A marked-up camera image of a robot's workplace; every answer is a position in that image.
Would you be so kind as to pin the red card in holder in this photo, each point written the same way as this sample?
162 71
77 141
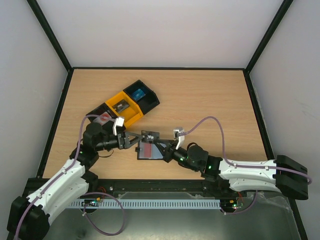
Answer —
147 150

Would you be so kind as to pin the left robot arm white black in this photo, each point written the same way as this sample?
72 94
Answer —
30 217

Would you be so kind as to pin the yellow bin middle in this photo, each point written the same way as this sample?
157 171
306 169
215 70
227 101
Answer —
131 114

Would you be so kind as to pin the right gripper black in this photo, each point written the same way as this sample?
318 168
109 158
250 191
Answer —
170 152

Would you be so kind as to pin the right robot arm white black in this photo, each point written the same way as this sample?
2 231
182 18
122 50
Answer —
283 174

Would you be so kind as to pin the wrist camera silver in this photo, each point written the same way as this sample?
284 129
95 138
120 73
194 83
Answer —
178 133
118 125

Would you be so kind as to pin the black card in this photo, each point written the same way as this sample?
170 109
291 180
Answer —
121 106
149 136

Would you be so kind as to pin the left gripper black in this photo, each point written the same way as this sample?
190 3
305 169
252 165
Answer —
123 141

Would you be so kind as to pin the black leather card holder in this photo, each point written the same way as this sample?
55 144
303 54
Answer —
156 153

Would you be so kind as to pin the black bin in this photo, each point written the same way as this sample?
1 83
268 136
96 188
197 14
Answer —
148 102
100 110

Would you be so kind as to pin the black card in bin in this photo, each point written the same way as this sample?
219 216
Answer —
121 106

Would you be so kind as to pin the blue card in bin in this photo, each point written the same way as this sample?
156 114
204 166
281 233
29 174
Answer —
138 94

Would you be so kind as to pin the red white card in bin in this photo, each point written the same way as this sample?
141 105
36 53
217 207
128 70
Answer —
103 118

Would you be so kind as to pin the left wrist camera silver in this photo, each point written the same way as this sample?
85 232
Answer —
118 125

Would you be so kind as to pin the black bin left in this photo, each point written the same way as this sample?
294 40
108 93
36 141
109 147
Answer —
100 110

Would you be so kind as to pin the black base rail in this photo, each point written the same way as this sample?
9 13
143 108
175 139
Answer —
204 188

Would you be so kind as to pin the black bin right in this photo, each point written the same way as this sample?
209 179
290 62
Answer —
148 102

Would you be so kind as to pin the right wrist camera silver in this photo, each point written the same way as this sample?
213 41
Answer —
178 133

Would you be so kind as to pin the black cage frame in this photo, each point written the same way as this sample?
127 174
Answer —
34 182

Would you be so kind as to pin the grey slotted cable duct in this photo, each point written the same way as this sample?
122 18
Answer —
153 204

